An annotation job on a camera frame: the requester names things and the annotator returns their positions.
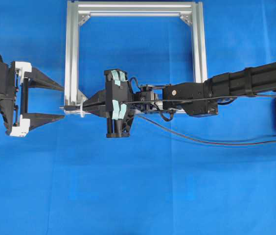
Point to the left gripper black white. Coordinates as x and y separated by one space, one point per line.
8 89

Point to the square aluminium extrusion frame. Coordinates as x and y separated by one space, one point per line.
79 12

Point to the right gripper black taped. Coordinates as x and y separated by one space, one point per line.
116 97

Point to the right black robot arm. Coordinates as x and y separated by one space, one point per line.
203 99

